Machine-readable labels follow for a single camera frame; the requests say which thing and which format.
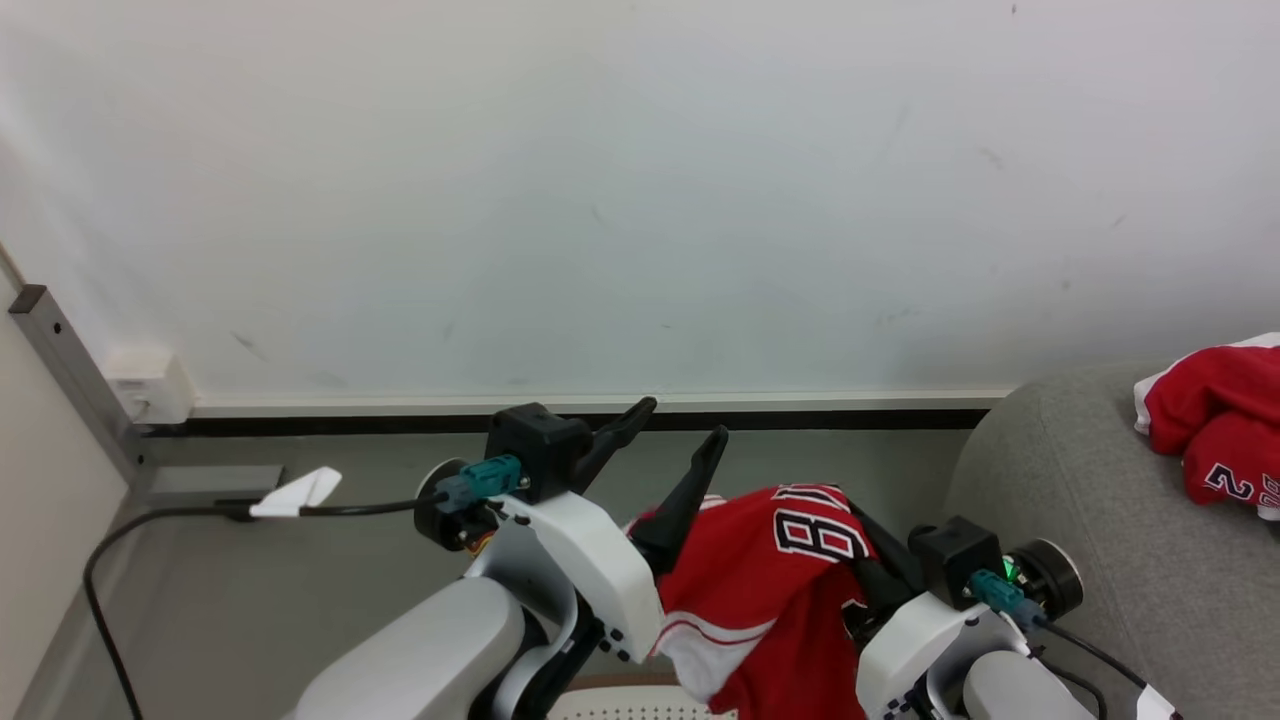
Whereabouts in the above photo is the perforated laundry basket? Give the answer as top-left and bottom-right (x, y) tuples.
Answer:
(547, 674), (743, 720)

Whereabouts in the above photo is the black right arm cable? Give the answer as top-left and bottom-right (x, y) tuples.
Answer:
(1028, 612), (1151, 720)

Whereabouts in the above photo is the white wall outlet box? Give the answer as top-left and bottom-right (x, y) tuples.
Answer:
(102, 346), (197, 427)

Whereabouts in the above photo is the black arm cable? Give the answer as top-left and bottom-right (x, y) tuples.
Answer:
(1028, 612), (1151, 720)
(82, 493), (453, 720)

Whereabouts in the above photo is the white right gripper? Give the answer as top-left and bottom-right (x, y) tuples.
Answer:
(845, 503), (1085, 720)

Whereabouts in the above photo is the grey metal foot bracket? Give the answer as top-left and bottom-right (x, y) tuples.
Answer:
(146, 463), (287, 503)

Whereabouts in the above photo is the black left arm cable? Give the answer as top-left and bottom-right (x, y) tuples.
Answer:
(82, 493), (453, 720)

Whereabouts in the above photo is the grey fabric sofa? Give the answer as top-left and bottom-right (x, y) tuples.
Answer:
(942, 360), (1280, 720)

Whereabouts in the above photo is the grey metal frame post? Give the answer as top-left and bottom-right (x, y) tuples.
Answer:
(7, 284), (153, 493)

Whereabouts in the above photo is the white cable tag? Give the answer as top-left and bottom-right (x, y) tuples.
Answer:
(247, 466), (344, 520)
(1134, 684), (1187, 720)

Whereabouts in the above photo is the white and black baseboard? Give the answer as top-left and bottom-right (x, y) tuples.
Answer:
(145, 387), (1017, 438)

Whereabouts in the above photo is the teal cable connector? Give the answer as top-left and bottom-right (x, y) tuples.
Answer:
(966, 569), (1047, 632)
(434, 453), (525, 514)

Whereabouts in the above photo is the red jersey with number two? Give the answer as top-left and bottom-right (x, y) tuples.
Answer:
(1132, 332), (1280, 524)

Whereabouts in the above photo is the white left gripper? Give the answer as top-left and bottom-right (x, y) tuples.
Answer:
(413, 396), (730, 666)

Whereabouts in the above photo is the beige partition panel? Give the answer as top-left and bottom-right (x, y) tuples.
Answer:
(0, 245), (133, 720)

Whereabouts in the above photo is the red jersey with number eight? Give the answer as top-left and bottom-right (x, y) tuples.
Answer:
(624, 482), (907, 720)

